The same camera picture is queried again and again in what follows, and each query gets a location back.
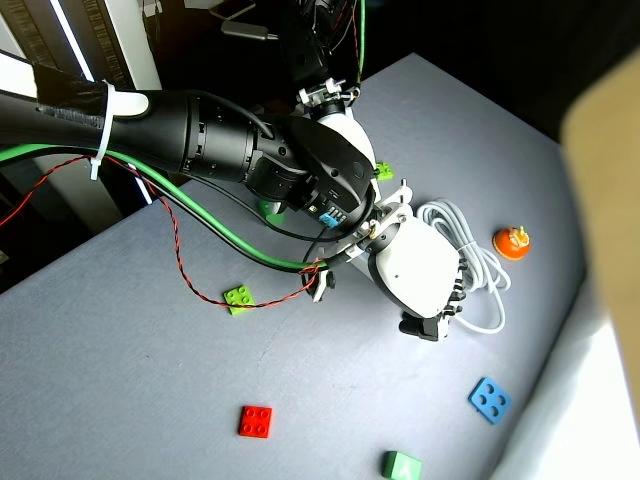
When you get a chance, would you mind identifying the grey table cloth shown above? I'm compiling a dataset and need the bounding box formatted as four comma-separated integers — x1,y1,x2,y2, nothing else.
0,52,609,480

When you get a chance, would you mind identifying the lime green stud brick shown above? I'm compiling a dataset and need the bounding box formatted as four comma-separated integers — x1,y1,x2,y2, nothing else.
222,284,257,317

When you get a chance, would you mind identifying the grey box device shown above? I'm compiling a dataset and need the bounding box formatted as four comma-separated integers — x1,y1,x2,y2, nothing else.
219,18,280,42

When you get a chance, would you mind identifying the green cable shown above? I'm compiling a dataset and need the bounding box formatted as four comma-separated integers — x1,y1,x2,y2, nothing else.
355,0,370,84
0,143,326,274

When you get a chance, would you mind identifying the blue stud brick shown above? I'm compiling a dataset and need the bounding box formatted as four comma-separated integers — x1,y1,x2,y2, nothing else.
467,376,513,426

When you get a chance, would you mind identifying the white zip tie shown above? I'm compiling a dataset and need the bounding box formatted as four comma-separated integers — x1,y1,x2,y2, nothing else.
88,79,117,182

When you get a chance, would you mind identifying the red black twisted wire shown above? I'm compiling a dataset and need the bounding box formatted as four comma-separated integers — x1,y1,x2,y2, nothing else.
0,154,326,309

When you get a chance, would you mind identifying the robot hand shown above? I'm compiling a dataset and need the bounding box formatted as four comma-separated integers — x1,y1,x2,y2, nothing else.
366,219,470,344
309,110,379,171

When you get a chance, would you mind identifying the white light bar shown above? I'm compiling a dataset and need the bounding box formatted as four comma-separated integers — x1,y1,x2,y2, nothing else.
48,0,154,206

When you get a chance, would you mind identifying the grey power strip cable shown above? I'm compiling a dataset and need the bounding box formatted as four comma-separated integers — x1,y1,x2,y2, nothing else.
415,198,512,335

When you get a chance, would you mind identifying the tan cardboard panel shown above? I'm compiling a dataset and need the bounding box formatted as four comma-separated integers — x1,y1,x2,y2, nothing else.
559,49,640,416

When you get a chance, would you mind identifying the orange toy cake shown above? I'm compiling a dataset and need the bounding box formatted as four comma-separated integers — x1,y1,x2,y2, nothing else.
492,224,532,262

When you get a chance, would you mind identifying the black cable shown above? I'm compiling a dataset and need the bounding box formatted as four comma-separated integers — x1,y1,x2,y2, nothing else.
89,154,326,277

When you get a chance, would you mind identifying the red stud brick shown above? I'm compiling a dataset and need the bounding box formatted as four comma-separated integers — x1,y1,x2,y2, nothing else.
237,404,274,440

